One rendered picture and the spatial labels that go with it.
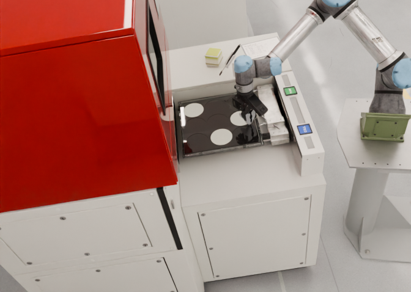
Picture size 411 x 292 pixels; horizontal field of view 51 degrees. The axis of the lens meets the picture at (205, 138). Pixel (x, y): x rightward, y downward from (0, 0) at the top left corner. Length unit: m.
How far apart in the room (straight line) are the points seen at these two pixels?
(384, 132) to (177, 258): 1.06
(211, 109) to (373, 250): 1.25
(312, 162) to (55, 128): 1.07
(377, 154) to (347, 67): 1.86
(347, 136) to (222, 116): 0.58
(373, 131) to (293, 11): 2.66
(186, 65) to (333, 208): 1.29
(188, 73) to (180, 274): 1.00
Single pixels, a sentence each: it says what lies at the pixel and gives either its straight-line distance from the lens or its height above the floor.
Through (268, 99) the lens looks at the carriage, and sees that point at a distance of 2.15.
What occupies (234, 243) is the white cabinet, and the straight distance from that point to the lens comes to 2.15.
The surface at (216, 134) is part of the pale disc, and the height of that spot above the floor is 0.90.
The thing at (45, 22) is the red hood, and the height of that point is 1.82.
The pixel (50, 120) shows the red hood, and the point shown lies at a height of 1.59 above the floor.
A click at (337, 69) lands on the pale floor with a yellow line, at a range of 3.78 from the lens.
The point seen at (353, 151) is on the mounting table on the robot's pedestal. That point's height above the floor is 0.82.
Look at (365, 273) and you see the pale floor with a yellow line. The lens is 2.63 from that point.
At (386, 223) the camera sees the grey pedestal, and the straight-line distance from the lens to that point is 2.74.
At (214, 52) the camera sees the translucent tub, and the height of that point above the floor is 1.03.
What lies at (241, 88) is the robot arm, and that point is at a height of 1.14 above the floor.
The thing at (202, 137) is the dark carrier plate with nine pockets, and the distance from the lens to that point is 1.98.
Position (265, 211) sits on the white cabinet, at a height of 0.69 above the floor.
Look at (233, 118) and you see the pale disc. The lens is 2.04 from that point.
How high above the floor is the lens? 2.32
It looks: 46 degrees down
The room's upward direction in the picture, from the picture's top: 11 degrees counter-clockwise
